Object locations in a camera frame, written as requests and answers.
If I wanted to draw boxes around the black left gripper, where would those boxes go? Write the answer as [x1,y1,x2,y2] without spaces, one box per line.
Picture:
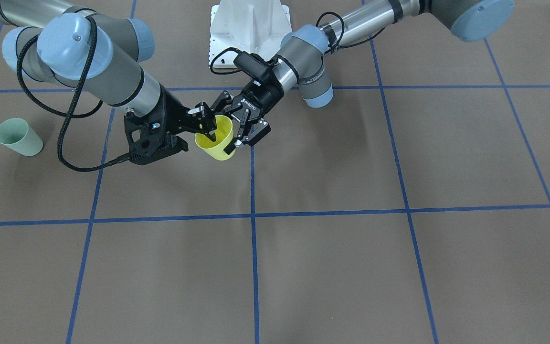
[208,80,285,155]

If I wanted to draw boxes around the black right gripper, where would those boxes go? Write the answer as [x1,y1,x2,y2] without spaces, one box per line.
[124,86,217,165]

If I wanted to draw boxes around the yellow plastic cup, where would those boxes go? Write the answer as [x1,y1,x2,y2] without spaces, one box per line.
[194,115,235,161]

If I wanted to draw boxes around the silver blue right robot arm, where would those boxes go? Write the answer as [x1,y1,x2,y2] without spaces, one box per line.
[0,0,217,172]

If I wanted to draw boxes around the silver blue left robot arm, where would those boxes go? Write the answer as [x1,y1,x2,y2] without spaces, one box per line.
[216,0,514,158]

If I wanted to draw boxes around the green plastic cup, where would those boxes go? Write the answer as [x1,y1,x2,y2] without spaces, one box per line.
[0,118,43,157]

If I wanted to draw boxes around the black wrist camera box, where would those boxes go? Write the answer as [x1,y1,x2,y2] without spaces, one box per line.
[233,52,273,84]

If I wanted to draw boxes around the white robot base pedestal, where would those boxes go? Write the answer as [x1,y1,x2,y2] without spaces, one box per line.
[208,0,292,68]

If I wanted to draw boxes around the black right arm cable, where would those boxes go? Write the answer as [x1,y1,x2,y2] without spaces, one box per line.
[16,14,135,173]

